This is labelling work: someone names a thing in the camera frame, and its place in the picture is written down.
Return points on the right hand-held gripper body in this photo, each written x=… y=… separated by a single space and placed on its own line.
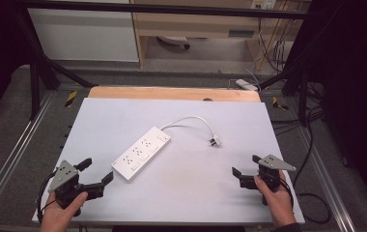
x=273 y=162

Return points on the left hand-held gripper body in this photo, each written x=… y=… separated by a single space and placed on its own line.
x=65 y=174

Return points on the white plug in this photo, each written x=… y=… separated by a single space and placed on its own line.
x=216 y=141

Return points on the person's right hand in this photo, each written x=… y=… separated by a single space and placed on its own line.
x=279 y=206

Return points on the person's left hand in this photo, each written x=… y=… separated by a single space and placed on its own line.
x=57 y=217

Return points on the white floor power strip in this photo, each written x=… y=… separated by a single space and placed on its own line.
x=246 y=84

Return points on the wooden board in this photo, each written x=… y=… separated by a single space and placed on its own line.
x=172 y=94

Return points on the white cabinet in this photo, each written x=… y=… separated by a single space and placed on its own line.
x=81 y=32

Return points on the office chair base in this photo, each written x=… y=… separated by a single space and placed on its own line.
x=175 y=40

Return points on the wooden desk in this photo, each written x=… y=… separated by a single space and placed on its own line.
x=197 y=22

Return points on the aluminium rail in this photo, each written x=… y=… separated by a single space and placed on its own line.
x=14 y=151
x=326 y=180

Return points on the white wall outlet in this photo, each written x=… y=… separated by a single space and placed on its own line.
x=263 y=4

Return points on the black metal frame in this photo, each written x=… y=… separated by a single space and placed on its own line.
x=172 y=10

